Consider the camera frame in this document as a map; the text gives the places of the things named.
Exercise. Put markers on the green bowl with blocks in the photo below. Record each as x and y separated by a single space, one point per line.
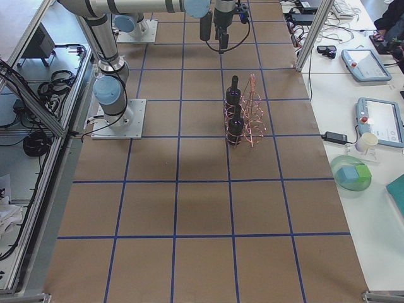
351 173

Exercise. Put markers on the teach pendant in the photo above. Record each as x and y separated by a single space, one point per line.
365 66
381 118

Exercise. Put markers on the teach pendant near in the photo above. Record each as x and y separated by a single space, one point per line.
381 118

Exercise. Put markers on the aluminium frame post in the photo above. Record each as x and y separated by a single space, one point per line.
315 28

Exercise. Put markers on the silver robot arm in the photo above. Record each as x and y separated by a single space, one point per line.
112 71
95 14

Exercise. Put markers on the teal cloth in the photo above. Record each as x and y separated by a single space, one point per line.
396 191

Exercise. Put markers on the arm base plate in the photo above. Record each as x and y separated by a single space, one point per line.
143 32
130 125

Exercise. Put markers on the white paper cup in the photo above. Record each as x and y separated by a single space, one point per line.
366 141

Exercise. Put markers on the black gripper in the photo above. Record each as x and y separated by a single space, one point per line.
220 19

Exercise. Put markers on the black power adapter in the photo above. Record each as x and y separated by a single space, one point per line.
337 138

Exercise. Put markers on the dark wine bottle in rack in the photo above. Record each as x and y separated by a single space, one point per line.
235 124

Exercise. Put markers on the teach pendant far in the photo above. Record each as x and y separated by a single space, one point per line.
365 66

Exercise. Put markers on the copper wire wine rack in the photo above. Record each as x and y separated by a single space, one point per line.
252 113

